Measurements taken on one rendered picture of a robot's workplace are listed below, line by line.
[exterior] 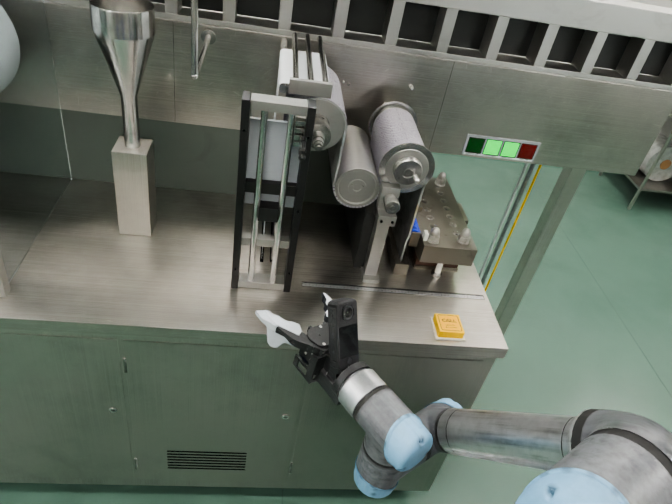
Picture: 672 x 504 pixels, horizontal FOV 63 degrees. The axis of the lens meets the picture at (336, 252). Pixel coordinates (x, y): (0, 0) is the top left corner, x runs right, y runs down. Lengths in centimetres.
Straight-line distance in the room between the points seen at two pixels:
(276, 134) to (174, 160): 63
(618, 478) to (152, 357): 118
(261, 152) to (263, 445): 97
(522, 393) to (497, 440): 190
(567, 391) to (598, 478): 227
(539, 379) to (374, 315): 151
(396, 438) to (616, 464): 31
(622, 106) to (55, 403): 191
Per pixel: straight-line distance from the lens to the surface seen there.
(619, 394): 306
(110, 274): 157
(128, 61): 144
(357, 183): 147
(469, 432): 92
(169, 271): 157
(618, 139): 206
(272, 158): 132
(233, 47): 167
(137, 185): 160
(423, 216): 171
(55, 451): 198
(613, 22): 188
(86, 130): 187
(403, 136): 149
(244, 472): 199
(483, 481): 242
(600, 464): 66
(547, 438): 82
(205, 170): 185
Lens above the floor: 193
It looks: 37 degrees down
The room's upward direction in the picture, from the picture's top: 12 degrees clockwise
